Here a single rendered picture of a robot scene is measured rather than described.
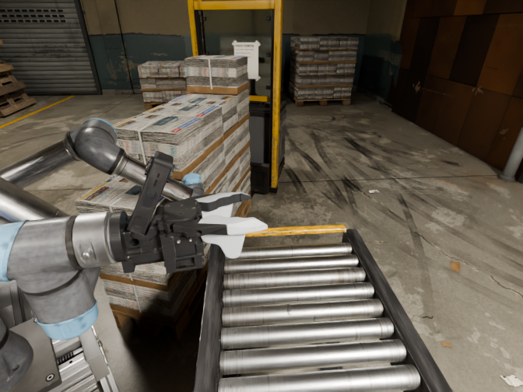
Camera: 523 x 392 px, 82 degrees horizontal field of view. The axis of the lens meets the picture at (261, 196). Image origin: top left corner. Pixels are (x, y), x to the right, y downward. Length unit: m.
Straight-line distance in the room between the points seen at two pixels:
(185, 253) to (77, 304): 0.18
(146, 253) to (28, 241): 0.14
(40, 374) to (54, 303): 0.39
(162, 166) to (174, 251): 0.12
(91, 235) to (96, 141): 0.66
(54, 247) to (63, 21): 8.53
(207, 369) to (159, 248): 0.40
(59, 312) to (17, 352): 0.37
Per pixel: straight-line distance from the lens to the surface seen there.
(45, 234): 0.47
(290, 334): 0.85
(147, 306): 1.74
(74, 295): 0.52
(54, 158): 1.23
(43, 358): 0.92
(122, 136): 1.59
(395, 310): 0.95
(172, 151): 1.46
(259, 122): 2.93
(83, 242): 0.45
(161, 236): 0.43
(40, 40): 9.19
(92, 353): 0.94
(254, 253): 1.06
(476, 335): 2.17
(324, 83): 6.76
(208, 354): 0.82
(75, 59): 8.92
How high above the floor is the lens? 1.48
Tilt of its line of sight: 29 degrees down
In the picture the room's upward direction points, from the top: straight up
